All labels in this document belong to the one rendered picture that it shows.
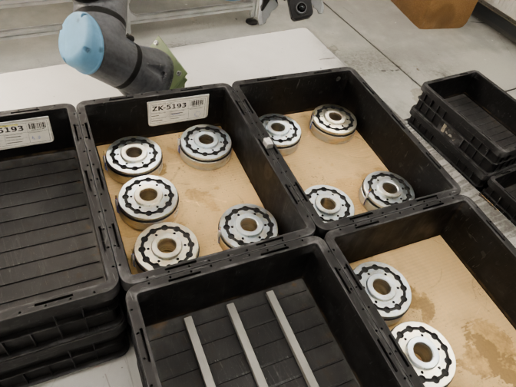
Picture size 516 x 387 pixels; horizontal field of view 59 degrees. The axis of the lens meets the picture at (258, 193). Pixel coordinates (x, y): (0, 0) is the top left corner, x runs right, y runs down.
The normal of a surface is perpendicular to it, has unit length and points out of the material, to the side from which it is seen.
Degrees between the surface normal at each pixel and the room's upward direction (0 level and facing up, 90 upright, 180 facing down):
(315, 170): 0
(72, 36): 54
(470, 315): 0
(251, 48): 0
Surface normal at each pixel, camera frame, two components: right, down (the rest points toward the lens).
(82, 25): -0.55, -0.07
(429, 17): 0.28, 0.75
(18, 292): 0.14, -0.66
